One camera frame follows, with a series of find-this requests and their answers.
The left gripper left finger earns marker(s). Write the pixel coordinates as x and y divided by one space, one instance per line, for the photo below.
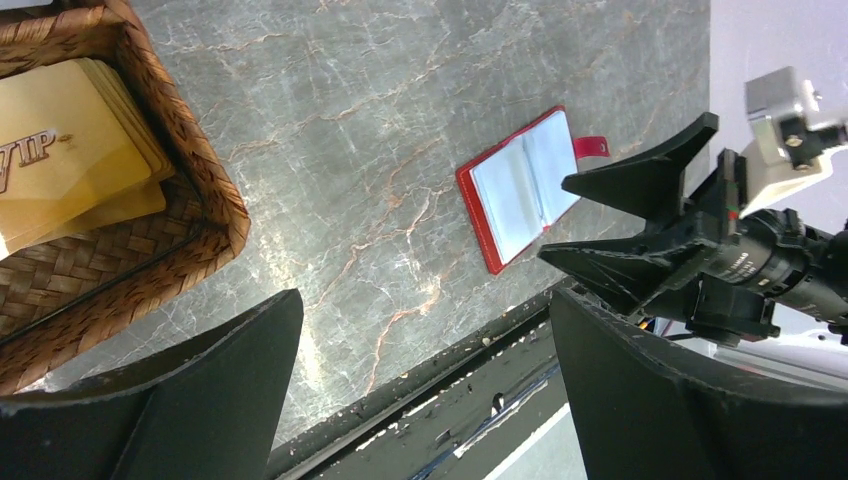
206 408

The gold card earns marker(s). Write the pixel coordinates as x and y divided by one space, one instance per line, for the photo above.
72 138

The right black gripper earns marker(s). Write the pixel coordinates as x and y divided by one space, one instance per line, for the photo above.
722 285

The red leather card holder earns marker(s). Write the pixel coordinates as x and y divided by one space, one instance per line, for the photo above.
512 191

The orange VIP card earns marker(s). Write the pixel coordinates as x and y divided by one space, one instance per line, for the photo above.
143 201

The brown woven divided basket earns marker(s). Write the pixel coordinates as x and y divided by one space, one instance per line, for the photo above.
62 297

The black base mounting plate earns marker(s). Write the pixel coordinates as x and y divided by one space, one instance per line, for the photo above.
431 408

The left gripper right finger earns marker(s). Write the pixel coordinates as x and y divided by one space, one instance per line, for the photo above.
648 408

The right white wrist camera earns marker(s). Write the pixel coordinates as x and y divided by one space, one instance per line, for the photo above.
793 139

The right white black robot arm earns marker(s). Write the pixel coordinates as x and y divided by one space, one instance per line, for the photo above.
821 294

